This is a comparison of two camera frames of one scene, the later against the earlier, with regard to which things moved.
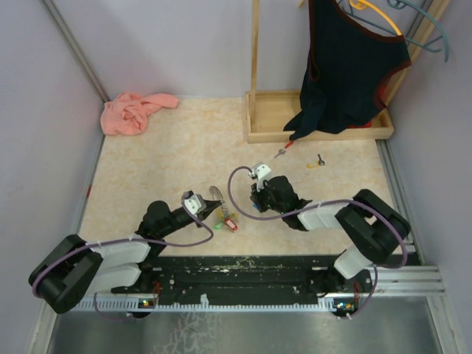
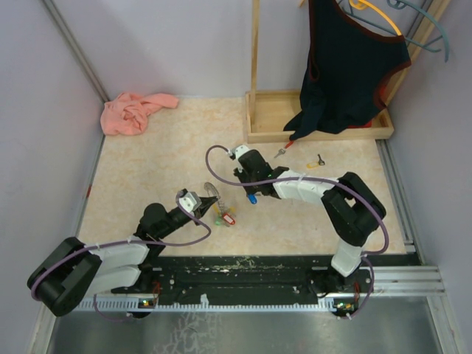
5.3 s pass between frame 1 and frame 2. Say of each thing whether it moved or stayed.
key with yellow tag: stayed
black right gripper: moved
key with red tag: stayed
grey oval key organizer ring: moved
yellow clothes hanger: stayed
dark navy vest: stayed
